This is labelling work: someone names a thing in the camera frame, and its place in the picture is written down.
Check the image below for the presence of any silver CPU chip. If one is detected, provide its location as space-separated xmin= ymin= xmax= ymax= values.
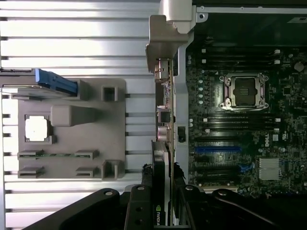
xmin=24 ymin=117 xmax=50 ymax=141

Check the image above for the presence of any green motherboard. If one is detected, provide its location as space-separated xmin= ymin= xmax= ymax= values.
xmin=187 ymin=45 xmax=307 ymax=197

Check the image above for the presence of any hard disk with blue rails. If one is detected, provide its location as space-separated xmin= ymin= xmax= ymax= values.
xmin=0 ymin=68 xmax=80 ymax=99

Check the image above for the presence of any thin socket locking lever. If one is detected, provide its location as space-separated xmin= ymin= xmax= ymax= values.
xmin=223 ymin=78 xmax=231 ymax=107

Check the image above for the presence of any metal CPU socket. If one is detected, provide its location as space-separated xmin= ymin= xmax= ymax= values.
xmin=219 ymin=71 xmax=269 ymax=112

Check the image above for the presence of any grey parts rack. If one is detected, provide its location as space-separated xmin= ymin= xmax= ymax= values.
xmin=11 ymin=78 xmax=127 ymax=181

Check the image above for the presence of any black open PC case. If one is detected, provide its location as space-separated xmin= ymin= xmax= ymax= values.
xmin=159 ymin=0 xmax=307 ymax=199

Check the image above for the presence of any silver chipset heat sink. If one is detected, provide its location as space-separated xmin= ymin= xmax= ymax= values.
xmin=258 ymin=157 xmax=281 ymax=181

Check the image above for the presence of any blue expansion slot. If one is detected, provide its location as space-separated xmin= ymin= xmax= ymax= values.
xmin=194 ymin=146 xmax=242 ymax=154

